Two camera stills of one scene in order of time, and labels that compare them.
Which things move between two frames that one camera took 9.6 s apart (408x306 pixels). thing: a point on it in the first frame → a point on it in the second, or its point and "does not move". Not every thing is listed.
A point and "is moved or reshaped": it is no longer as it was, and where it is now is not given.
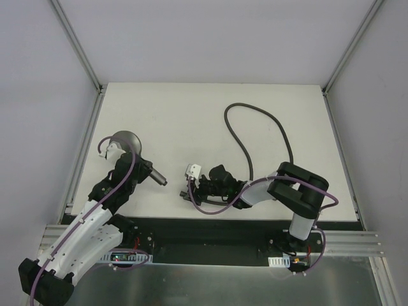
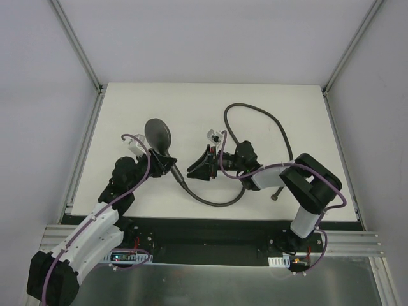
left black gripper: x=128 y=158 → x=158 y=162
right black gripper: x=194 y=188 → x=213 y=162
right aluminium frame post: x=351 y=46 does not move
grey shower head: x=155 y=173 → x=158 y=134
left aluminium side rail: x=81 y=160 does not move
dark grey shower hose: x=224 y=203 is moved or reshaped
